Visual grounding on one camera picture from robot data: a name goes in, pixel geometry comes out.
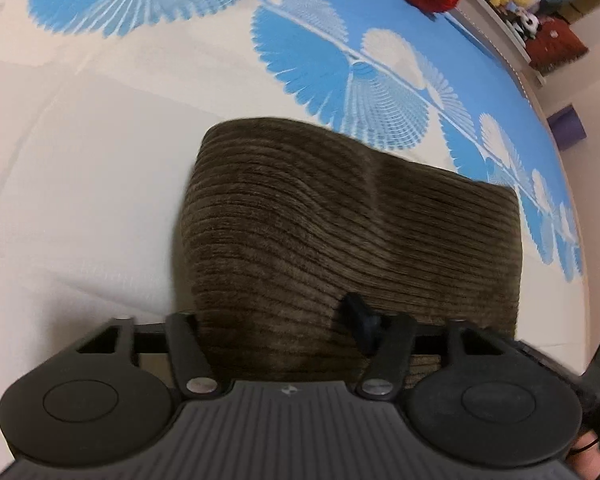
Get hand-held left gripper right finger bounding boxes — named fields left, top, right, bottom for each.
left=341, top=293, right=522, bottom=400

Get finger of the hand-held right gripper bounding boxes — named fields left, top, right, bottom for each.
left=516, top=340, right=589, bottom=380

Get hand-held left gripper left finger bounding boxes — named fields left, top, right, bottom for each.
left=75, top=311, right=220, bottom=397

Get brown corduroy pants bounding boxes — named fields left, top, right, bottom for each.
left=176, top=117, right=525, bottom=383

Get person's right forearm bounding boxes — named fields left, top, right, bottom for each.
left=567, top=432, right=600, bottom=480

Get blue and white printed bedsheet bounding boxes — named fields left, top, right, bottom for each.
left=0, top=0, right=586, bottom=466

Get purple box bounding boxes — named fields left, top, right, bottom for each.
left=547, top=104, right=587, bottom=150

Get dark red cushion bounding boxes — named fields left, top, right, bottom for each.
left=524, top=16, right=590, bottom=73

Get grey headboard ledge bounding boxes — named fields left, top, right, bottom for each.
left=444, top=0, right=548, bottom=88

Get black and white plush toy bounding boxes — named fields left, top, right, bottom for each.
left=511, top=10, right=542, bottom=40

